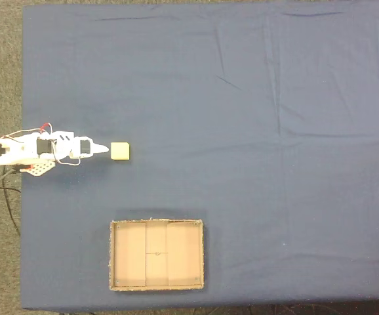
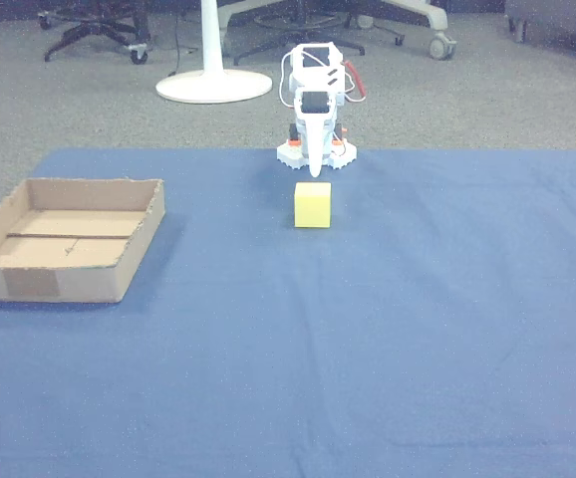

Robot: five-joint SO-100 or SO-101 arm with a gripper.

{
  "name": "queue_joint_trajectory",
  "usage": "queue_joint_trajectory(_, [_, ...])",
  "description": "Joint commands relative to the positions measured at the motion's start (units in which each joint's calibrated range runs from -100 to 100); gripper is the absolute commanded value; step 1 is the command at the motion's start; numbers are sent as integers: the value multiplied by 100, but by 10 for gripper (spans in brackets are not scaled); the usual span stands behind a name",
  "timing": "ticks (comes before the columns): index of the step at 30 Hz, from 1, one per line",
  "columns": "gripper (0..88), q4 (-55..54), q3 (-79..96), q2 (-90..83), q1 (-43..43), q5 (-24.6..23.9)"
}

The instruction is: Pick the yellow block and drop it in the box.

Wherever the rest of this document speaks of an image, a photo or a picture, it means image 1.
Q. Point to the blue table cloth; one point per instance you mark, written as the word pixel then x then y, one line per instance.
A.
pixel 242 131

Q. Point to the yellow block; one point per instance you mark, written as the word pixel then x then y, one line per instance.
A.
pixel 120 151

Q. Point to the open cardboard box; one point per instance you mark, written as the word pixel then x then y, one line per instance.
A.
pixel 156 256

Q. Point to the white perforated mounting plate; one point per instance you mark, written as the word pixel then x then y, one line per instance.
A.
pixel 40 168

